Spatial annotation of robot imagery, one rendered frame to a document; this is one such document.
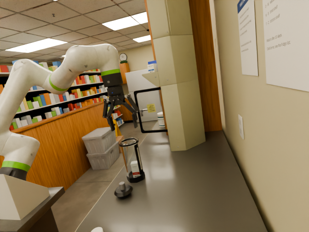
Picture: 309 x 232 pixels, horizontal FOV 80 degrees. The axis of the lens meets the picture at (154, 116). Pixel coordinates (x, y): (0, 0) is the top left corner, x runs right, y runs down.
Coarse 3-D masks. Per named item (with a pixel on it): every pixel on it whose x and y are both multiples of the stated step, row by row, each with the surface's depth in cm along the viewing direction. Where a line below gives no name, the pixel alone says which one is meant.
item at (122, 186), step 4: (120, 184) 88; (124, 184) 89; (116, 188) 91; (120, 188) 89; (124, 188) 89; (128, 188) 89; (132, 188) 91; (116, 192) 88; (120, 192) 87; (124, 192) 87; (128, 192) 87; (116, 196) 87; (120, 196) 86; (124, 196) 87; (128, 196) 88
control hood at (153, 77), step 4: (152, 72) 122; (156, 72) 121; (144, 76) 124; (148, 76) 123; (152, 76) 122; (156, 76) 122; (148, 80) 124; (152, 80) 123; (156, 80) 122; (156, 84) 123
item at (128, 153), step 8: (120, 144) 96; (128, 144) 95; (136, 144) 98; (128, 152) 96; (128, 160) 97; (136, 160) 98; (128, 168) 99; (136, 168) 99; (128, 176) 101; (136, 176) 99
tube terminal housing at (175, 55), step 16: (160, 48) 117; (176, 48) 118; (192, 48) 125; (160, 64) 119; (176, 64) 119; (192, 64) 126; (160, 80) 122; (176, 80) 120; (192, 80) 127; (176, 96) 122; (192, 96) 128; (176, 112) 125; (192, 112) 130; (176, 128) 127; (192, 128) 131; (176, 144) 130; (192, 144) 132
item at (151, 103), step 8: (144, 96) 162; (152, 96) 159; (160, 96) 157; (144, 104) 164; (152, 104) 161; (160, 104) 159; (144, 112) 166; (152, 112) 163; (160, 112) 160; (144, 120) 168; (152, 120) 165; (160, 120) 162; (144, 128) 170; (152, 128) 167; (160, 128) 164
